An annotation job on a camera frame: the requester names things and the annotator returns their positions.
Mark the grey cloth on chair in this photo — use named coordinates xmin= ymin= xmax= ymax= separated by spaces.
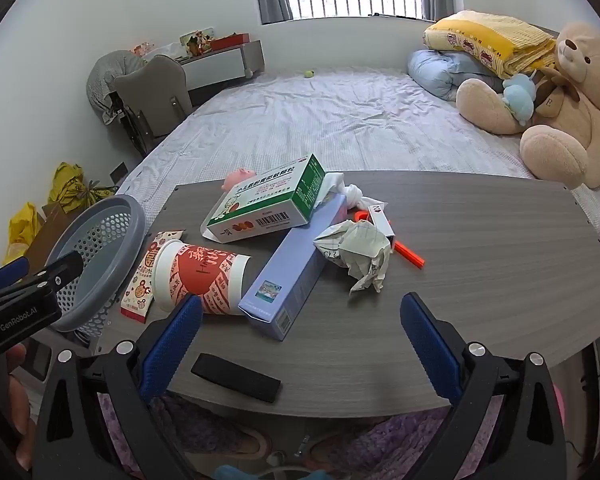
xmin=86 ymin=50 xmax=148 ymax=126

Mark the light blue pillow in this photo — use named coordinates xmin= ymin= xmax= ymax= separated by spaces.
xmin=406 ymin=50 xmax=506 ymax=102

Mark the illustrated tin box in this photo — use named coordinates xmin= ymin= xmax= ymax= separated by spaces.
xmin=180 ymin=29 xmax=216 ymax=56

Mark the white and grey desk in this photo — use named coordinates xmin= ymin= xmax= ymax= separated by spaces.
xmin=172 ymin=40 xmax=266 ymax=106

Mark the small blue plush toy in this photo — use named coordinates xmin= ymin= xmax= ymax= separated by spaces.
xmin=502 ymin=72 xmax=538 ymax=126

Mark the crumpled white tissue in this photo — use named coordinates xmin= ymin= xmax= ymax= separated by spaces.
xmin=325 ymin=172 xmax=366 ymax=209

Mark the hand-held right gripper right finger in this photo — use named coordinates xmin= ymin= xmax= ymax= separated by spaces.
xmin=399 ymin=291 xmax=568 ymax=480

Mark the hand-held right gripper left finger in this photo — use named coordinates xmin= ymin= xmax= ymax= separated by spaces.
xmin=32 ymin=292 xmax=206 ymax=480

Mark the person's left hand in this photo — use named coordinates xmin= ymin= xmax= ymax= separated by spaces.
xmin=5 ymin=345 xmax=37 ymax=468

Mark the folded yellow blanket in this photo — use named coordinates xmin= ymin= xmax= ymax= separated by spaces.
xmin=423 ymin=10 xmax=558 ymax=80

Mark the tied yellow plastic bag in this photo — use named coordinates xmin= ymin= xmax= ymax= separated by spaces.
xmin=47 ymin=161 xmax=117 ymax=216

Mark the flat red box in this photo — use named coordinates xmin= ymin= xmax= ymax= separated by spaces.
xmin=210 ymin=33 xmax=251 ymax=52

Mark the grey perforated plastic basket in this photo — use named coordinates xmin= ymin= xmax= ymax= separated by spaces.
xmin=45 ymin=195 xmax=147 ymax=335

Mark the crumpled white paper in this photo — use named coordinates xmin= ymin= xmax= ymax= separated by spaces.
xmin=313 ymin=219 xmax=392 ymax=295

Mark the pink toy pig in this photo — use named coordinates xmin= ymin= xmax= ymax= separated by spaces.
xmin=222 ymin=169 xmax=259 ymax=195

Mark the large beige teddy bear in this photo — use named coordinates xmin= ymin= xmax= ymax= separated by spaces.
xmin=455 ymin=22 xmax=600 ymax=190

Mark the red and white paper cup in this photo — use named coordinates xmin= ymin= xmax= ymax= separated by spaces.
xmin=150 ymin=240 xmax=252 ymax=316

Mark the long lavender cardboard box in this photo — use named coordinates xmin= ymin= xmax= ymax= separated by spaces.
xmin=237 ymin=191 xmax=350 ymax=342

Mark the orange plastic piece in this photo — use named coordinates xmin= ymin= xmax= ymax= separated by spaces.
xmin=354 ymin=207 xmax=426 ymax=270

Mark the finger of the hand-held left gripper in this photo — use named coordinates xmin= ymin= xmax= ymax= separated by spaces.
xmin=27 ymin=251 xmax=84 ymax=288
xmin=0 ymin=256 xmax=31 ymax=297

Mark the grey upholstered chair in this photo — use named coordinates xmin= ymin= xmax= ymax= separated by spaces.
xmin=112 ymin=55 xmax=193 ymax=156

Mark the brown cardboard box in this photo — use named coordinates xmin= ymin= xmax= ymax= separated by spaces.
xmin=22 ymin=202 xmax=77 ymax=262

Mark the red and white snack packet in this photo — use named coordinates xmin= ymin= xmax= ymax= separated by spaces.
xmin=120 ymin=230 xmax=186 ymax=323

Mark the bed with checked sheet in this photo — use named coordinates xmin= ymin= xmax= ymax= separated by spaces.
xmin=115 ymin=67 xmax=600 ymax=241

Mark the black rectangular pad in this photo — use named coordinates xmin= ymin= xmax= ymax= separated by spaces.
xmin=191 ymin=353 xmax=283 ymax=404

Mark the green and white medicine box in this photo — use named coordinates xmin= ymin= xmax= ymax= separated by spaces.
xmin=201 ymin=154 xmax=328 ymax=244

